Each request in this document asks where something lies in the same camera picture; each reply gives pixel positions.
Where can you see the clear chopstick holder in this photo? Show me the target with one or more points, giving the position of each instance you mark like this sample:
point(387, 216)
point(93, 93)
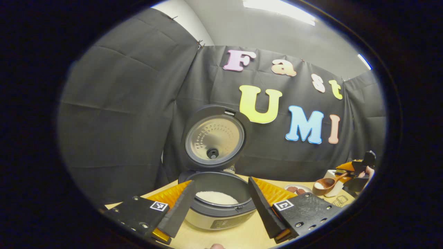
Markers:
point(341, 201)

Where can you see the small ceiling light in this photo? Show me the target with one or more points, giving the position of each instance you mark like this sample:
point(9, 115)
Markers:
point(364, 61)

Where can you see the black backdrop cloth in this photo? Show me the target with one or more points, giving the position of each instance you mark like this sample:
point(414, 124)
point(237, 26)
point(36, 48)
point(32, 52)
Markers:
point(121, 103)

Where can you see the large ceiling light panel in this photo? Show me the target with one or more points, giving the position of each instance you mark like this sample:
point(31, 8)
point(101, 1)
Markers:
point(277, 10)

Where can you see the white toaster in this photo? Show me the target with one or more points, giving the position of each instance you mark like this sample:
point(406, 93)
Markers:
point(337, 191)

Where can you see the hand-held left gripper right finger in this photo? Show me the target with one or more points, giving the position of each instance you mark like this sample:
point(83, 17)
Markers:
point(263, 207)

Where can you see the dark grey rice cooker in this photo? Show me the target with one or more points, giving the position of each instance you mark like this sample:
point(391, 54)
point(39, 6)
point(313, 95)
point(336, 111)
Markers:
point(214, 138)

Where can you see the red meat piece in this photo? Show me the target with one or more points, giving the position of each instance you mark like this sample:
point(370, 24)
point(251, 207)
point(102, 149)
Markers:
point(292, 189)
point(301, 191)

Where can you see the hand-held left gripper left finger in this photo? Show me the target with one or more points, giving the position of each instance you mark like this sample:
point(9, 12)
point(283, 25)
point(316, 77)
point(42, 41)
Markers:
point(180, 214)

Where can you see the brown wooden spoon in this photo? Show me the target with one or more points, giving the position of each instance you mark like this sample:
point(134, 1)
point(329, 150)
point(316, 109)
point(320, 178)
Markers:
point(325, 185)

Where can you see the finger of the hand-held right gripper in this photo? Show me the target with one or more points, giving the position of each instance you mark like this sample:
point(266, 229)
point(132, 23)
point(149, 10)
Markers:
point(346, 166)

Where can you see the white round plate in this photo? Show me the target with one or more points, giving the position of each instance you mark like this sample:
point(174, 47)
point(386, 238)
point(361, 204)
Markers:
point(308, 188)

